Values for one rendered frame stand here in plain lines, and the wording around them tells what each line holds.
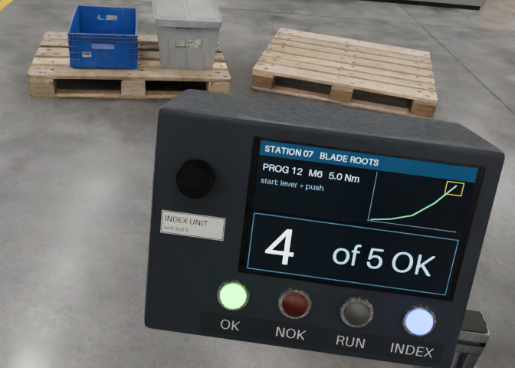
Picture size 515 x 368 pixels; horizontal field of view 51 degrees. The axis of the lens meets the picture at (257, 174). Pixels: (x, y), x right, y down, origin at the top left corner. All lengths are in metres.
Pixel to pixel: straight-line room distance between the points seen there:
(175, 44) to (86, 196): 1.30
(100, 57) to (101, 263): 1.63
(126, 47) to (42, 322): 1.93
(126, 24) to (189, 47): 0.69
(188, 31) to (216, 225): 3.02
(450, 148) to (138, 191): 2.22
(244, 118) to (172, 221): 0.10
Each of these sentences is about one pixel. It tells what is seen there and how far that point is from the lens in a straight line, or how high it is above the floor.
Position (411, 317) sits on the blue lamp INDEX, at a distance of 0.46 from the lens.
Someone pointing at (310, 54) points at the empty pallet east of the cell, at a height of 0.14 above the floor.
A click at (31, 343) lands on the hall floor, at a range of 1.95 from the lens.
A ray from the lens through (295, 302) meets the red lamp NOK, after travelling 0.44.
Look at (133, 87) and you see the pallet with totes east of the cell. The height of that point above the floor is 0.08.
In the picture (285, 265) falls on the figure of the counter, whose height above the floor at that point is 1.15.
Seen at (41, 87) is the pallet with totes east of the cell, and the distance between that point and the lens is 3.47.
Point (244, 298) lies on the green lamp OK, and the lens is 0.45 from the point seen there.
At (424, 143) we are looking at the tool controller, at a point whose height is 1.25.
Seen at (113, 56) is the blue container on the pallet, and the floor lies 0.23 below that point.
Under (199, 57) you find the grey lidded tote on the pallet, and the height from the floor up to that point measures 0.23.
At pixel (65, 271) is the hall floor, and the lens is 2.17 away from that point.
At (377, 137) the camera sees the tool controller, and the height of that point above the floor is 1.25.
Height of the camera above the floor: 1.43
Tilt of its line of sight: 32 degrees down
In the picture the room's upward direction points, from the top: 7 degrees clockwise
